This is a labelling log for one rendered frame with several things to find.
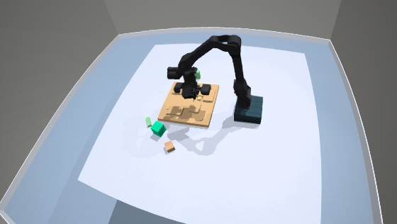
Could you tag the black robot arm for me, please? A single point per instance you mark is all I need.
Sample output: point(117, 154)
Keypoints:
point(186, 69)

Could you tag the tan puzzle board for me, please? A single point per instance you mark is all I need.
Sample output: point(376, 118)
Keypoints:
point(176, 109)

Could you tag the small tan cube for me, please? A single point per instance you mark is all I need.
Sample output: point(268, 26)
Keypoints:
point(169, 146)

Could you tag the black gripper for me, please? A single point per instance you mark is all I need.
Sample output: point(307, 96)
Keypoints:
point(204, 89)

